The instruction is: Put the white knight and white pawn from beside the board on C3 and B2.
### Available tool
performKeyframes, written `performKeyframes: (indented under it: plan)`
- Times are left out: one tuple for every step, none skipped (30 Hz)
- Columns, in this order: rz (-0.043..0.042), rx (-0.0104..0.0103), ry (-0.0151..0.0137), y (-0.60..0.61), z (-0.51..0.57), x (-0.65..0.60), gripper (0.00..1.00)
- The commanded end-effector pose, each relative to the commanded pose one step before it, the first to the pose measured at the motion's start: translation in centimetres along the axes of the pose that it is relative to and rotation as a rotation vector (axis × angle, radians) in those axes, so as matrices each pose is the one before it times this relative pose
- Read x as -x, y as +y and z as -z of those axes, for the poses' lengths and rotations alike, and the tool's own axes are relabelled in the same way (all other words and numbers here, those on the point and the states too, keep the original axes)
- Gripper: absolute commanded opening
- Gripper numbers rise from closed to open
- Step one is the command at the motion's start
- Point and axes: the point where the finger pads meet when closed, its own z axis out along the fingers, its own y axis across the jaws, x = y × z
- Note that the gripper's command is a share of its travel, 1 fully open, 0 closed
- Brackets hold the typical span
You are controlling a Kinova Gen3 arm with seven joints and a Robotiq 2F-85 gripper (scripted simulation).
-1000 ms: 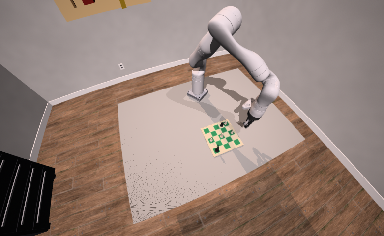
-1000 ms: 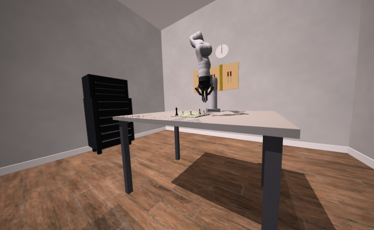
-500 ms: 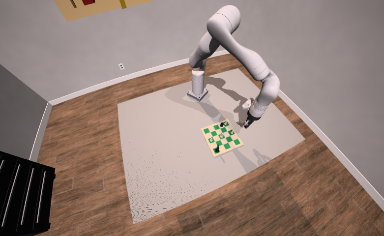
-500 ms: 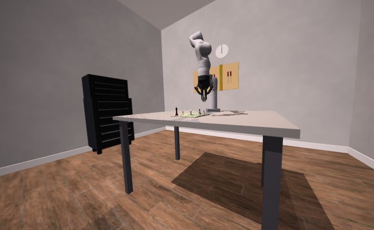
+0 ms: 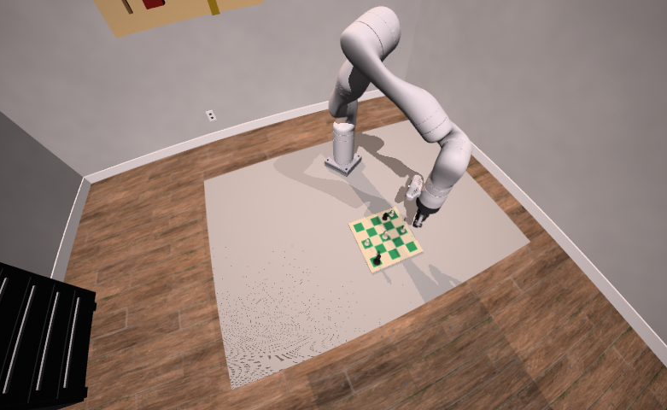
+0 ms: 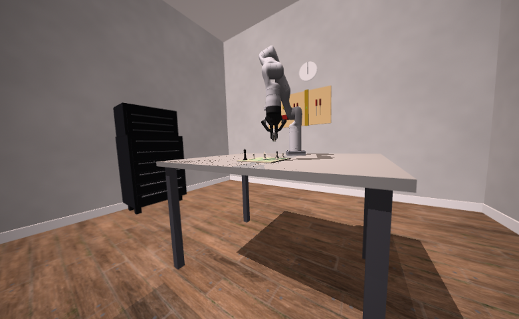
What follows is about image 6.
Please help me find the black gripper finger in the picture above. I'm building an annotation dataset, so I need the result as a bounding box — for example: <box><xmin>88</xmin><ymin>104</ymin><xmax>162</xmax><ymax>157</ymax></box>
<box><xmin>261</xmin><ymin>118</ymin><xmax>274</xmax><ymax>140</ymax></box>
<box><xmin>274</xmin><ymin>118</ymin><xmax>286</xmax><ymax>140</ymax></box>

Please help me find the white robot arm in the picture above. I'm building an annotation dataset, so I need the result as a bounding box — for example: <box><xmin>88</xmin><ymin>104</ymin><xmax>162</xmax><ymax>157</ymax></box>
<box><xmin>259</xmin><ymin>46</ymin><xmax>302</xmax><ymax>151</ymax></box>

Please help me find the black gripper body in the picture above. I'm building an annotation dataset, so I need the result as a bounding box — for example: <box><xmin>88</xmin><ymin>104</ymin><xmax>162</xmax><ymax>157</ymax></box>
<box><xmin>265</xmin><ymin>106</ymin><xmax>282</xmax><ymax>126</ymax></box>

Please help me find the green and cream chessboard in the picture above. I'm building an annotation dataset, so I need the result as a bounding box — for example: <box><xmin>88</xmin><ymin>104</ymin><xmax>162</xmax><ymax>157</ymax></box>
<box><xmin>237</xmin><ymin>158</ymin><xmax>291</xmax><ymax>163</ymax></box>

